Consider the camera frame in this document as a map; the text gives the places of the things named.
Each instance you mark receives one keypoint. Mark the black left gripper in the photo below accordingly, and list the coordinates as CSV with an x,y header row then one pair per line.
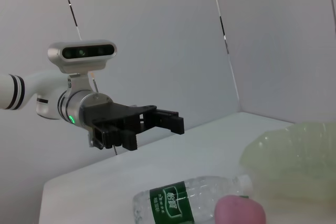
x,y
110,113

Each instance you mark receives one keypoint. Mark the clear green-label water bottle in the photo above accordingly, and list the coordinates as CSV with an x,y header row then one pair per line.
x,y
170,203

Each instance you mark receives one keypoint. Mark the pink peach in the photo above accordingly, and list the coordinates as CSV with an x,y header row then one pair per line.
x,y
240,211

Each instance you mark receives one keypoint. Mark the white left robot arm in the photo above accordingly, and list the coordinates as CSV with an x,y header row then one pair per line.
x,y
47,87

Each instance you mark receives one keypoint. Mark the pale green fruit plate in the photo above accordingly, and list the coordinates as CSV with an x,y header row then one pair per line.
x,y
294,161

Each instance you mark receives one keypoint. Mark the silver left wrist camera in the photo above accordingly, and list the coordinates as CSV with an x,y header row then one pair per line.
x,y
84,52

